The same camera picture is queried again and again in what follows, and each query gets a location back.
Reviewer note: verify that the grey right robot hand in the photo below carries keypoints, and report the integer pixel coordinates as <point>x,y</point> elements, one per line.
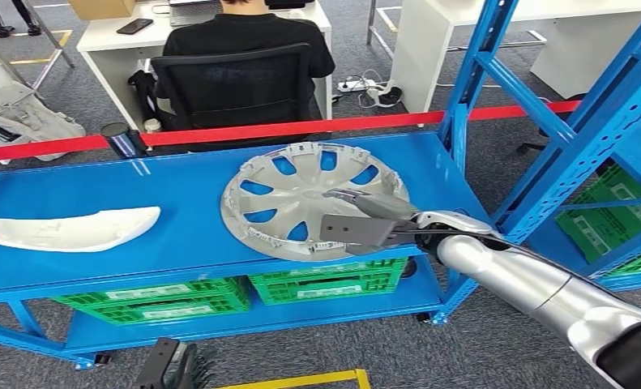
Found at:
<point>384,206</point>

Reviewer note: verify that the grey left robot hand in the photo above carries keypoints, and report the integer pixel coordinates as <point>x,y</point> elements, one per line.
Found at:
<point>196,370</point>

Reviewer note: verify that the silver plastic wheel hubcap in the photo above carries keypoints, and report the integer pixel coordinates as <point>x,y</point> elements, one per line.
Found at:
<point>293,196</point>

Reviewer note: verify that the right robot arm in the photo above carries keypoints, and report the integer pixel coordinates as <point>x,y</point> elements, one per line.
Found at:
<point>513,279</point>

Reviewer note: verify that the blue metal shelf rack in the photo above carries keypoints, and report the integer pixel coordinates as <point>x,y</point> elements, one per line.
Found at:
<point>191,215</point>
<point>594,145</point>

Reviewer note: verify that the white curved plastic part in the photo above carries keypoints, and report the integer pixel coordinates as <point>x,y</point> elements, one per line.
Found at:
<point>73,236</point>

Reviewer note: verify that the black cylinder tube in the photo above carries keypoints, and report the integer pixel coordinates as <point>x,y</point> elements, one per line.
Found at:
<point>408,268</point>

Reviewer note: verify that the yellow floor tape square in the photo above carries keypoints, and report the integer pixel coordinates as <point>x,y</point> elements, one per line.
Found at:
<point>298,380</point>

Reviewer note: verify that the black power adapter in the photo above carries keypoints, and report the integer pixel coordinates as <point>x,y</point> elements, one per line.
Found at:
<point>390,96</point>

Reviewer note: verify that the red barrier belt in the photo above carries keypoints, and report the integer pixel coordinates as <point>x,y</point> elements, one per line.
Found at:
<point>298,129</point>

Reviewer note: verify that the white power strip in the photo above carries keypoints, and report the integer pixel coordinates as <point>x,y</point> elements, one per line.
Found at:
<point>355,86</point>

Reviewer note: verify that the white table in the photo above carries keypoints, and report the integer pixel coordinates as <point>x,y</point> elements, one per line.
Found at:
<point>422,53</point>

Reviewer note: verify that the black mesh office chair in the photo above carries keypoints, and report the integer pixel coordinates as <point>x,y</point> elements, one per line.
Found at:
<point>234,86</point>

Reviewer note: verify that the person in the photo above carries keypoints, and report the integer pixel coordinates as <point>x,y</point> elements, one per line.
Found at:
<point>245,32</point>
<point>3,29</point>

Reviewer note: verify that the grey laptop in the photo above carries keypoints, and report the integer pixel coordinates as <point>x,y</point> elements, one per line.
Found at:
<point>196,13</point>

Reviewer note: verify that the grey fabric bag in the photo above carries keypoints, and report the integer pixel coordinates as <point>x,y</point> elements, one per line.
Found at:
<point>25,121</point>

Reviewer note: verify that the black smartphone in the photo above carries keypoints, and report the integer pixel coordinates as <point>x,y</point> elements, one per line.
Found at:
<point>135,26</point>

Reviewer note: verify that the brown cardboard box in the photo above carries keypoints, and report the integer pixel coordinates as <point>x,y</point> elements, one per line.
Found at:
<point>102,8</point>

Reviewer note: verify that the grey metal stand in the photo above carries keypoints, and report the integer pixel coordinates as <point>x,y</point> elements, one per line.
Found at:
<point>49,32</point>

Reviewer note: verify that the black barrier post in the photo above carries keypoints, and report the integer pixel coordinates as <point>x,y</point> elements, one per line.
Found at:
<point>121,142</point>

